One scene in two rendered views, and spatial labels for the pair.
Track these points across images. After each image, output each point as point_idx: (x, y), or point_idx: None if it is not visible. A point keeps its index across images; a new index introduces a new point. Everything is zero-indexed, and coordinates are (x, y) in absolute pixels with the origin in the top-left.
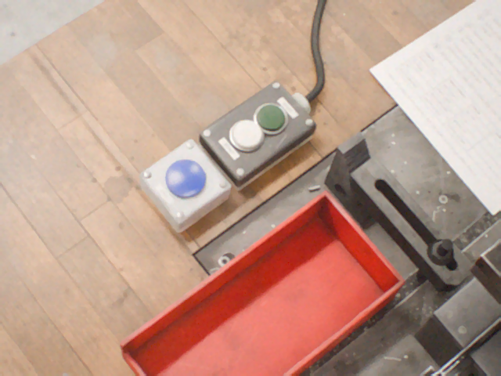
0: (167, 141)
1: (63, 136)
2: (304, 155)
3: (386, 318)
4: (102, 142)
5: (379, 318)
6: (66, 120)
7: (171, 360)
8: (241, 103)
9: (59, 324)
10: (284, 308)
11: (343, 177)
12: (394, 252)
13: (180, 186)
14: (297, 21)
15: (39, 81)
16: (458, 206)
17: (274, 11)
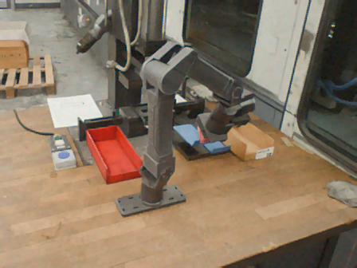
0: (46, 163)
1: (27, 182)
2: (69, 142)
3: None
4: (37, 175)
5: None
6: (22, 180)
7: (112, 175)
8: (46, 148)
9: (88, 195)
10: (109, 153)
11: (84, 128)
12: None
13: (65, 155)
14: (30, 135)
15: (2, 183)
16: None
17: (24, 137)
